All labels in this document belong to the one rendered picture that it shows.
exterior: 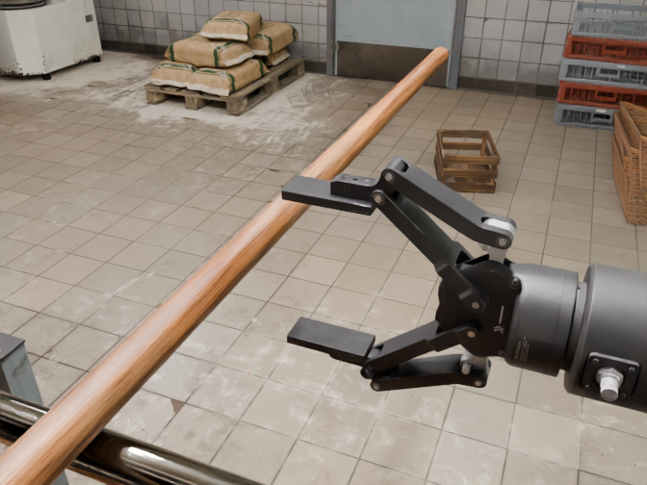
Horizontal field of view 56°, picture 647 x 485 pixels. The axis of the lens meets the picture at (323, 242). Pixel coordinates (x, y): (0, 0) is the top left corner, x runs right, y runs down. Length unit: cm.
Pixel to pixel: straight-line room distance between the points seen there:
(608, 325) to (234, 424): 169
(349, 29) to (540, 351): 506
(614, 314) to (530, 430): 167
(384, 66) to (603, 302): 501
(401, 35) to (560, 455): 392
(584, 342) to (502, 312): 6
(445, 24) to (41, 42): 330
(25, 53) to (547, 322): 557
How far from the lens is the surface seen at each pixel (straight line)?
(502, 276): 44
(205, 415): 206
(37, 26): 580
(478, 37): 519
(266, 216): 55
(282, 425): 200
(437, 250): 43
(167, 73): 482
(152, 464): 39
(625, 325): 42
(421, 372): 51
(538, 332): 43
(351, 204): 43
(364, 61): 543
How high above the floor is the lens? 147
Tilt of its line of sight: 31 degrees down
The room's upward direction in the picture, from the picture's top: straight up
